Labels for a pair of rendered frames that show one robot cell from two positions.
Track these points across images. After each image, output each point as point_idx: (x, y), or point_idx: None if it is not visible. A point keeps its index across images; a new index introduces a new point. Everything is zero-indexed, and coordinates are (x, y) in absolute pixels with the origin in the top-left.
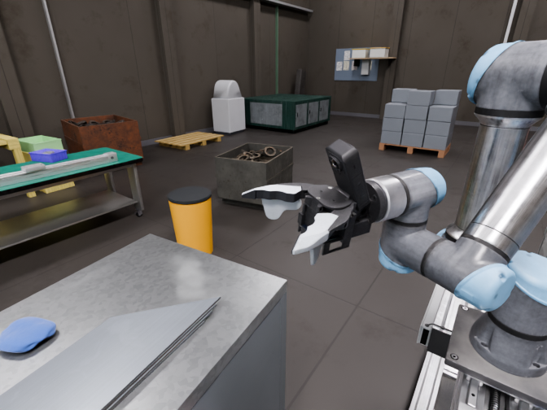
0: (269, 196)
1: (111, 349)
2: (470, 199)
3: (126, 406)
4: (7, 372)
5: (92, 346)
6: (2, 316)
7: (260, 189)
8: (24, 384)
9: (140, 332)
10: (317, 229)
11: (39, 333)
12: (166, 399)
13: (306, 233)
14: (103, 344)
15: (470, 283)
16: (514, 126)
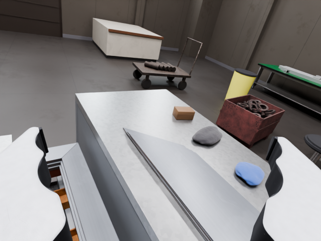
0: (269, 176)
1: (226, 209)
2: None
3: (178, 213)
4: (223, 168)
5: (230, 199)
6: (267, 167)
7: (281, 147)
8: (209, 169)
9: (241, 231)
10: (7, 164)
11: (247, 176)
12: (173, 238)
13: (27, 138)
14: (231, 205)
15: None
16: None
